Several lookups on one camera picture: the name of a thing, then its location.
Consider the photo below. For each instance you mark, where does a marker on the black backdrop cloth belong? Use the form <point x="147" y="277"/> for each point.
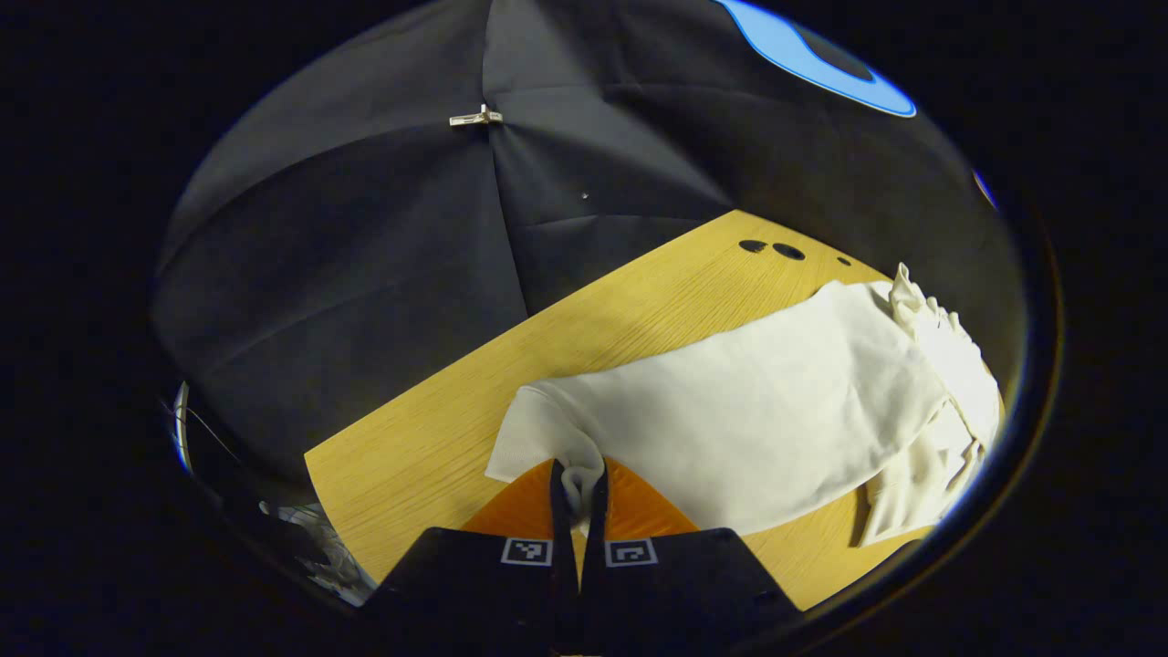
<point x="365" y="274"/>

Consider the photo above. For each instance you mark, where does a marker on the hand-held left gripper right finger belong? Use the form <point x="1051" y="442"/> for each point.
<point x="666" y="584"/>

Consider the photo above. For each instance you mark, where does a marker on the white hooded sweatshirt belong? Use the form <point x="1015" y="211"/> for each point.
<point x="748" y="411"/>

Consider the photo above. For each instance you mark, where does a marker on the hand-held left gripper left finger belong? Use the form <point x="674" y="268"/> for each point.
<point x="493" y="584"/>

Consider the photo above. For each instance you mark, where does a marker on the silver metal clip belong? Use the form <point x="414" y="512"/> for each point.
<point x="475" y="117"/>

